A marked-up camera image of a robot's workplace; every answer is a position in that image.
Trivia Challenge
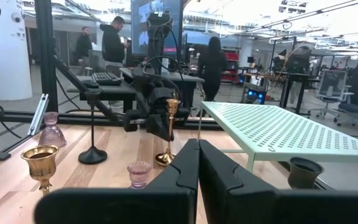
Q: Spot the short dark goblet candle holder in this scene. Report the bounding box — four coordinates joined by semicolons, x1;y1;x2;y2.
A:
287;156;325;190

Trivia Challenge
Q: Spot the short gold goblet candle holder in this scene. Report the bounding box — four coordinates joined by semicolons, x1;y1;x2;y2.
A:
20;144;60;196

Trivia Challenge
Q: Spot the black aluminium frame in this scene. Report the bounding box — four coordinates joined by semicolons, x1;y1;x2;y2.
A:
0;0;224;131

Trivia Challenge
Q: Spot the black computer mouse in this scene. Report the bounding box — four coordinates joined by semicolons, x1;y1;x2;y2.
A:
81;80;100;89

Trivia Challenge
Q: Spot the computer with blue lights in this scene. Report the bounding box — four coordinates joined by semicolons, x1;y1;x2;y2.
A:
246;88;267;105

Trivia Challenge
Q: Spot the person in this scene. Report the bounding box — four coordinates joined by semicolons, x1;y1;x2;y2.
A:
99;15;130;78
74;26;94;77
197;36;229;103

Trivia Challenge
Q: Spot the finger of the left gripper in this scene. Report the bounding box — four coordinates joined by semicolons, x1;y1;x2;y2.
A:
146;114;162;139
161;114;176;141

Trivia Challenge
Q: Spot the dark grey desk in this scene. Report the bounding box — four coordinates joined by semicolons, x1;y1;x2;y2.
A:
67;67;205;113

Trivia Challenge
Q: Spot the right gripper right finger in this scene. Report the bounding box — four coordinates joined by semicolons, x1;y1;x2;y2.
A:
199;139;358;224

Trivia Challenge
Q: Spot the red tool cabinet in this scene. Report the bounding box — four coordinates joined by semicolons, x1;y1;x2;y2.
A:
224;52;240;84

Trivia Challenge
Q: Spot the white mesh office chair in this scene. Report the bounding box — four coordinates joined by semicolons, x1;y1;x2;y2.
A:
308;69;353;123

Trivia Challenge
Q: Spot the pink ribbed glass candle holder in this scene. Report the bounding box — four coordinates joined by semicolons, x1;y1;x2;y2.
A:
126;161;152;190
38;111;68;148

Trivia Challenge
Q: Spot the computer monitor blue screen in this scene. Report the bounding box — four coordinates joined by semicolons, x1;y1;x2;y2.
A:
130;0;184;57

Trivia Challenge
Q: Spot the black keyboard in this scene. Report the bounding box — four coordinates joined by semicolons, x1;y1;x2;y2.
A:
91;72;123;86

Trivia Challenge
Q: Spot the green perforated metal shelf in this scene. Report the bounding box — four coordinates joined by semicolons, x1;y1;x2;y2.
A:
196;101;358;172

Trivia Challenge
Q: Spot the white building pillar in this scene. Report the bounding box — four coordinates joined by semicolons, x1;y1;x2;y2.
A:
0;0;33;101

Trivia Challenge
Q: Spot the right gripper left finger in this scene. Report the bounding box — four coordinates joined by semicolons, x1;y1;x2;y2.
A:
34;138;200;224

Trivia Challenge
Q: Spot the slim gold candlestick holder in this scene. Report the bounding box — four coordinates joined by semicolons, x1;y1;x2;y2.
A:
154;91;182;167

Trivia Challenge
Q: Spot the grey office chair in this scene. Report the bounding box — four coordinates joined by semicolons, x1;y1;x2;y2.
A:
335;77;358;133

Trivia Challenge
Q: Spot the slim black candlestick holder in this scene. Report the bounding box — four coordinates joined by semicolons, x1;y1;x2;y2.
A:
78;90;108;166

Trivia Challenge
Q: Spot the silver aluminium bar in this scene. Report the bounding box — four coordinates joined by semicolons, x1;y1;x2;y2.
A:
27;93;50;136

